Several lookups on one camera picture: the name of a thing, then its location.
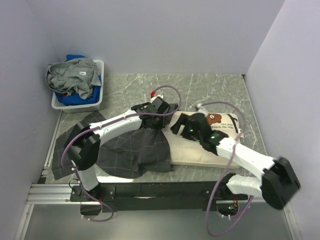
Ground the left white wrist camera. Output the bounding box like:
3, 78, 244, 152
150, 91, 164, 101

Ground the white plastic laundry basket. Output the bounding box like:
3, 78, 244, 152
51, 59, 105, 114

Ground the aluminium frame rail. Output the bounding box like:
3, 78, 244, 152
20, 111, 73, 226

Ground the cream bear print pillow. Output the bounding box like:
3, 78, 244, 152
162, 111, 241, 168

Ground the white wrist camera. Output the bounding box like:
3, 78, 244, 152
150, 91, 164, 101
195, 103, 208, 117

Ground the blue cloth in basket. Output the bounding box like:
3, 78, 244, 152
45, 54, 102, 106

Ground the grey crumpled shirt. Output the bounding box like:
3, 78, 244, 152
45, 57, 101, 100

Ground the dark grey checked pillowcase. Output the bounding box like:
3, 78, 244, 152
51, 111, 174, 181

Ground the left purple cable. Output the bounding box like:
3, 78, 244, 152
60, 85, 183, 223

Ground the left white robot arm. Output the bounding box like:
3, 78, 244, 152
61, 96, 179, 201

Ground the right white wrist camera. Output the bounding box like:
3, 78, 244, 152
195, 103, 208, 117

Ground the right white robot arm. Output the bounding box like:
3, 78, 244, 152
170, 112, 301, 210

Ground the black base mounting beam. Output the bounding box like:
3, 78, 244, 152
69, 181, 241, 213

